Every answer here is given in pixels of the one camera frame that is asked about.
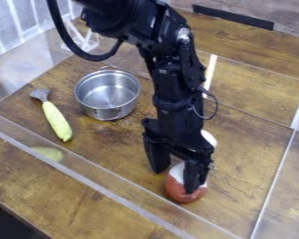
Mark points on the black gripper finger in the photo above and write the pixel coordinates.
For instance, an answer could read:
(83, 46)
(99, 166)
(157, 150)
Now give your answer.
(158, 154)
(196, 174)

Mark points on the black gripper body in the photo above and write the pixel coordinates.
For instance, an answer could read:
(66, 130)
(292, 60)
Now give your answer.
(177, 128)

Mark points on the red and white toy mushroom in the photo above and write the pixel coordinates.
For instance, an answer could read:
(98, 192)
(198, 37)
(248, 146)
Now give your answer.
(174, 186)

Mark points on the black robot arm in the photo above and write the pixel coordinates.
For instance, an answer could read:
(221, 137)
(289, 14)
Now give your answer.
(150, 25)

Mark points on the silver metal pot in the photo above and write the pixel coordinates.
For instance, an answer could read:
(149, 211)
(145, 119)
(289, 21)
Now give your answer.
(109, 94)

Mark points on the yellow toy corn cob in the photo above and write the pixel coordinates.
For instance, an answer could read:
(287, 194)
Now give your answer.
(55, 117)

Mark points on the clear acrylic right barrier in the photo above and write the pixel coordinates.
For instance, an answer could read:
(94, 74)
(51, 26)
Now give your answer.
(279, 220)

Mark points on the clear acrylic barrier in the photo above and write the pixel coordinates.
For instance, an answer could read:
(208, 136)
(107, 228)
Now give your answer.
(173, 217)
(279, 220)

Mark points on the clear acrylic front barrier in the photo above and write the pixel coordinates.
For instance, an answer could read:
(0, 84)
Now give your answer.
(173, 217)

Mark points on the black strip on table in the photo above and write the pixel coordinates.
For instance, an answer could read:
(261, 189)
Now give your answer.
(229, 16)

